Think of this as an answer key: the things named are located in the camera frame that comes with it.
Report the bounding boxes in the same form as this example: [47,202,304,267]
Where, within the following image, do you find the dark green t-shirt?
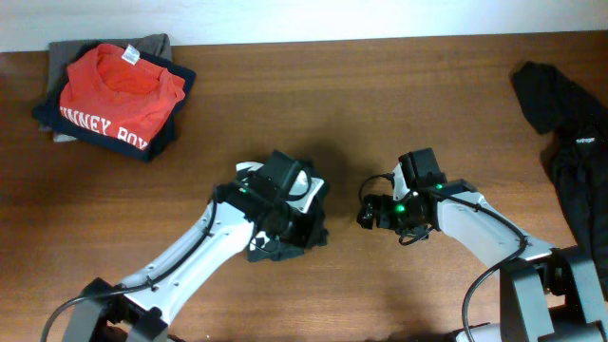
[235,156,332,263]

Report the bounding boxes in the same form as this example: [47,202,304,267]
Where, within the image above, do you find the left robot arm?
[62,151,328,341]

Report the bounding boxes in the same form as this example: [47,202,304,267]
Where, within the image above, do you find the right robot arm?
[356,148,607,341]

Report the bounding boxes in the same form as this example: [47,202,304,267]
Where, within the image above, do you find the black clothes pile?
[510,61,607,294]

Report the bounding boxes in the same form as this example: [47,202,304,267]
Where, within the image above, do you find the folded orange t-shirt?
[59,44,185,150]

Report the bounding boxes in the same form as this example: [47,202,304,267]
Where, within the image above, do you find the folded navy t-shirt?
[32,43,196,162]

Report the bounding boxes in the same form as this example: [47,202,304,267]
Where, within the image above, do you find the folded grey t-shirt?
[36,33,172,132]

